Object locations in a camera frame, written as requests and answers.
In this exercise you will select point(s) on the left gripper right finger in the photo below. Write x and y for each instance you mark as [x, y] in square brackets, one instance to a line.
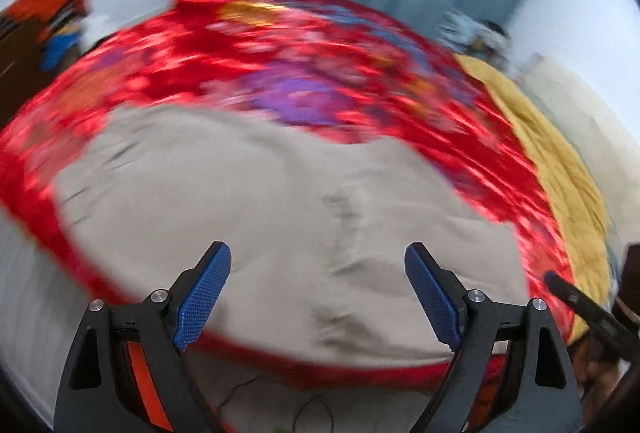
[537, 389]

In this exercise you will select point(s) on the orange clothes pile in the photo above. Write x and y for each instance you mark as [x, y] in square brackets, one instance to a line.
[50, 15]

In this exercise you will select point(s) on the striped clothes pile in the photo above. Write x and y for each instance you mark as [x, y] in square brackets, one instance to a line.
[482, 39]

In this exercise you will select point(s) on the red satin floral bedspread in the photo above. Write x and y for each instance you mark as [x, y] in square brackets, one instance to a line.
[332, 68]

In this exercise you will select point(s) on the cream headboard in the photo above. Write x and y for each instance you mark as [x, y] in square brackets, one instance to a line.
[608, 151]

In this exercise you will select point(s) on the right hand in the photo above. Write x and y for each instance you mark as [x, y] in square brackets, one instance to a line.
[595, 372]

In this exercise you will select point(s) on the yellow dotted blanket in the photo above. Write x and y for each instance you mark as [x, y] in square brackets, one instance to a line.
[574, 198]

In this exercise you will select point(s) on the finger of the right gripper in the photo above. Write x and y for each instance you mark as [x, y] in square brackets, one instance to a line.
[604, 326]

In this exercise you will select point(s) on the beige pants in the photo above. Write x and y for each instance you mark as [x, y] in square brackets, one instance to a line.
[317, 231]

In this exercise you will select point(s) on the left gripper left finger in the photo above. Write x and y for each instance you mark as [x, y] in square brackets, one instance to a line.
[125, 371]

